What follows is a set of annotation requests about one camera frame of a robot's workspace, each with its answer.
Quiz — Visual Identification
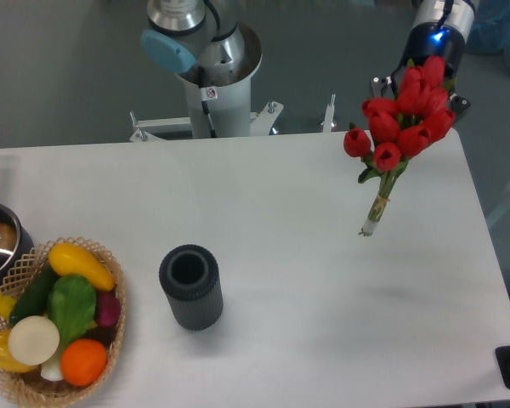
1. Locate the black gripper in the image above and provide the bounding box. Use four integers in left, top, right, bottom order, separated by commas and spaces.
370, 0, 479, 121

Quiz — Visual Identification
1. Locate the red tulip bouquet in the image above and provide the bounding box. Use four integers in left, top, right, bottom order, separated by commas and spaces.
343, 56, 456, 237

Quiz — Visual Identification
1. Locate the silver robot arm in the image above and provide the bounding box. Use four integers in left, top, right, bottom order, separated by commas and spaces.
132, 1, 479, 141

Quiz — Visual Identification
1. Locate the blue plastic bag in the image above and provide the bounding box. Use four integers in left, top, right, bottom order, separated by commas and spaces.
467, 1, 510, 70

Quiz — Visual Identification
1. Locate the dark grey ribbed vase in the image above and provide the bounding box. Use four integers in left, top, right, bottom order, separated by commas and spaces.
159, 244, 224, 332

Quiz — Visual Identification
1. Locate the purple red onion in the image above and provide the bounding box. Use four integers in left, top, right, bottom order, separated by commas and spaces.
94, 292, 121, 327

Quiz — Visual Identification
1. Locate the yellow squash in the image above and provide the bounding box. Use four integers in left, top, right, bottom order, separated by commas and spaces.
48, 242, 116, 292

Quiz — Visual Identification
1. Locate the green lettuce leaf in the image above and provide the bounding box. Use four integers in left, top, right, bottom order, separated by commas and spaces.
41, 275, 96, 382

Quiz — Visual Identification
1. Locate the woven wicker basket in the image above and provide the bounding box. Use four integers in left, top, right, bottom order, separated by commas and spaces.
0, 237, 127, 407

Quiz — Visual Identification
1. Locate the orange fruit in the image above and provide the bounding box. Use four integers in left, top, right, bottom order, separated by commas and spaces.
60, 338, 107, 387

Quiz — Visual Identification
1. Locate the green cucumber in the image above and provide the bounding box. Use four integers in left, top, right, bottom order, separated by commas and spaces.
8, 263, 59, 327

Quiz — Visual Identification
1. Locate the white round onion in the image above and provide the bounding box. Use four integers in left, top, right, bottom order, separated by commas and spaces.
8, 315, 60, 366

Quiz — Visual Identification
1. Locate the yellow banana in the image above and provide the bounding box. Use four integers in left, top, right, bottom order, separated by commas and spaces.
0, 291, 17, 320

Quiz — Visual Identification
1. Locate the yellow bell pepper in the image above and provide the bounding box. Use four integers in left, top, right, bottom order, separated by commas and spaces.
0, 330, 37, 373

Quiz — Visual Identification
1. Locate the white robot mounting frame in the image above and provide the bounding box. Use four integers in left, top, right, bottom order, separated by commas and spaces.
129, 93, 337, 142

